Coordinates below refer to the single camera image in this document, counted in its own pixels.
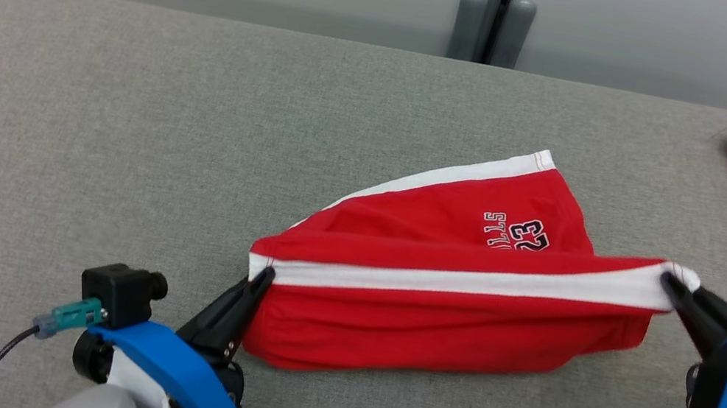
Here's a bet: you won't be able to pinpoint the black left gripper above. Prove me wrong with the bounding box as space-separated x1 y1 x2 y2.
165 253 278 408

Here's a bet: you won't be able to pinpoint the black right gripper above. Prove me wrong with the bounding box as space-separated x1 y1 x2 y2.
638 273 727 408

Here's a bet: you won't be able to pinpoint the red shorts with white stripe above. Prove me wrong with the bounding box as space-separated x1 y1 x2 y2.
230 102 718 408

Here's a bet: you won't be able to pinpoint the blue left camera bracket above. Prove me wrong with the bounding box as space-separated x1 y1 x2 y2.
73 311 254 408

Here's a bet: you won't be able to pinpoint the teal cable connector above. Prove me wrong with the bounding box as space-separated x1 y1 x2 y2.
30 287 108 349

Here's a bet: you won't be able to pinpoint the grey rounded post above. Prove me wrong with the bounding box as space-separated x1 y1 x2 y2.
447 0 490 64
491 0 539 73

